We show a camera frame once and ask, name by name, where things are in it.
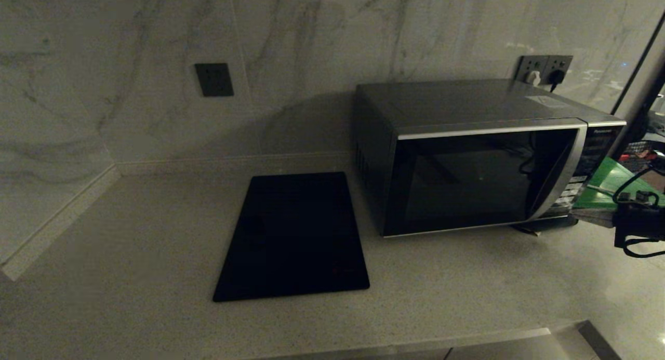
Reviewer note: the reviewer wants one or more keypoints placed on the black glass induction cooktop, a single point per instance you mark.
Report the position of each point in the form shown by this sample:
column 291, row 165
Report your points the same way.
column 296, row 235

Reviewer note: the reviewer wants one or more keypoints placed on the black metal frame post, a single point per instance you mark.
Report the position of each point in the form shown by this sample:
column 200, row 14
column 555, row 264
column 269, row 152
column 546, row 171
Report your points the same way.
column 641, row 64

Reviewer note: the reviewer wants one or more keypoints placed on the white power plug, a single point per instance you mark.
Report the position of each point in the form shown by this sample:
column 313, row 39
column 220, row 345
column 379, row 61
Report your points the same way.
column 533, row 79

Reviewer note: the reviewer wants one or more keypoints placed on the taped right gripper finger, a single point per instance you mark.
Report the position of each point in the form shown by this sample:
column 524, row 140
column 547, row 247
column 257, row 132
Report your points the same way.
column 600, row 222
column 592, row 212

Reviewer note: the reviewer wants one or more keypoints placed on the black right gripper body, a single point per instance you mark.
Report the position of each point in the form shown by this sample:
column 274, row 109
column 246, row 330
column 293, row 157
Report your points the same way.
column 641, row 220

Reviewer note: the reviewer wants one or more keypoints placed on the black power plug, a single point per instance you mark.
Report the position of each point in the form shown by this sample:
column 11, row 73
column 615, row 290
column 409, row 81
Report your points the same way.
column 556, row 78

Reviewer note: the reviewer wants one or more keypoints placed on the grey double wall socket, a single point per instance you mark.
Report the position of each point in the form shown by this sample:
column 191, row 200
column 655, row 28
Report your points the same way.
column 544, row 64

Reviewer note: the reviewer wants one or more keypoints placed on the black single wall socket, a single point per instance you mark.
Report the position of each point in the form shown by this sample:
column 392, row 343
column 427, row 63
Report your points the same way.
column 214, row 79

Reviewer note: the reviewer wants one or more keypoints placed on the silver microwave oven body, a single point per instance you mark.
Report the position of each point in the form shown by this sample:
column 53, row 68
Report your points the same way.
column 447, row 103

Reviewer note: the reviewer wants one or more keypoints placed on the green cutting board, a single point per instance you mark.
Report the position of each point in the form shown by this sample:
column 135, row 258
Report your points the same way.
column 602, row 183

